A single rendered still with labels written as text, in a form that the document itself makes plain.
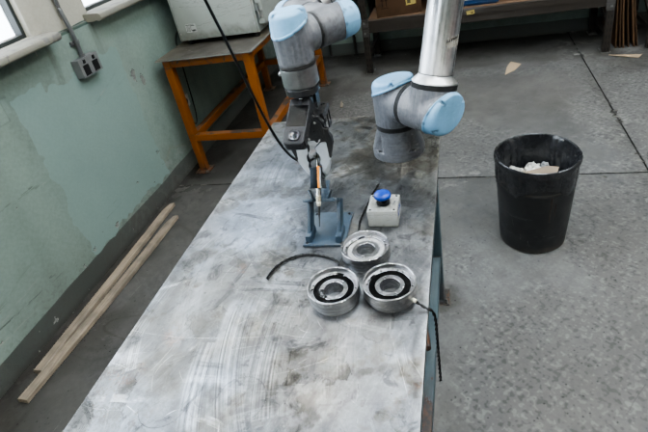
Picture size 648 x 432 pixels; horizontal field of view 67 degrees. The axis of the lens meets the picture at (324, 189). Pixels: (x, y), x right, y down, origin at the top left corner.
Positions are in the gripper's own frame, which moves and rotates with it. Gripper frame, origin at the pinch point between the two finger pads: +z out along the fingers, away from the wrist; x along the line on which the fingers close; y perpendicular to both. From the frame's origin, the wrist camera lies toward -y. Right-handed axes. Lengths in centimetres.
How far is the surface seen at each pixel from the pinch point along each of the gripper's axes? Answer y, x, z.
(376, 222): 0.7, -11.5, 14.8
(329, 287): -21.4, -4.4, 14.4
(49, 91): 90, 147, 4
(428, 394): -5, -20, 72
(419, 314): -26.3, -22.5, 16.2
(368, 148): 40.0, -4.5, 16.4
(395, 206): 2.4, -16.2, 11.8
